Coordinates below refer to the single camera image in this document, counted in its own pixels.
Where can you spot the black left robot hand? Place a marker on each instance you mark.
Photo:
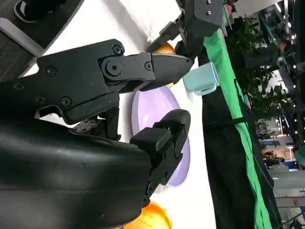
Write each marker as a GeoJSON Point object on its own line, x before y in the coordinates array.
{"type": "Point", "coordinates": [174, 28]}

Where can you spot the green potted plant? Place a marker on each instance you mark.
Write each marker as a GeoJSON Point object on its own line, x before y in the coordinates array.
{"type": "Point", "coordinates": [257, 78]}

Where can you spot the pale green mug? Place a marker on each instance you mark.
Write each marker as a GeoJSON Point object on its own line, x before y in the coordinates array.
{"type": "Point", "coordinates": [202, 78]}

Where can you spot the green cloth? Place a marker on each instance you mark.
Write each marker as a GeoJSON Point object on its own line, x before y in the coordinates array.
{"type": "Point", "coordinates": [240, 133]}

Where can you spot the lilac plate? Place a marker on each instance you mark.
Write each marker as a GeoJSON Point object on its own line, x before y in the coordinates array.
{"type": "Point", "coordinates": [152, 112]}

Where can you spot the orange and white bread roll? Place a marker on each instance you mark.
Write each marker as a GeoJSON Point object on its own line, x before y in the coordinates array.
{"type": "Point", "coordinates": [165, 48]}
{"type": "Point", "coordinates": [152, 217]}

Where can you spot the black cloth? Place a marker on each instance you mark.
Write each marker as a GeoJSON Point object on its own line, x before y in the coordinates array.
{"type": "Point", "coordinates": [226, 167]}

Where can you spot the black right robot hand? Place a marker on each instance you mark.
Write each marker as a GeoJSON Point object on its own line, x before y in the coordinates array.
{"type": "Point", "coordinates": [59, 171]}

